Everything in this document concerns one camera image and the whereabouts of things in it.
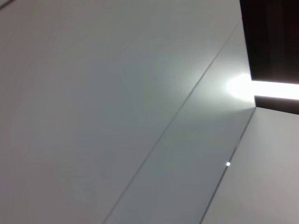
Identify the bright ceiling light strip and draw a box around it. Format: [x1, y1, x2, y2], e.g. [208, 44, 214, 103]
[224, 74, 299, 101]

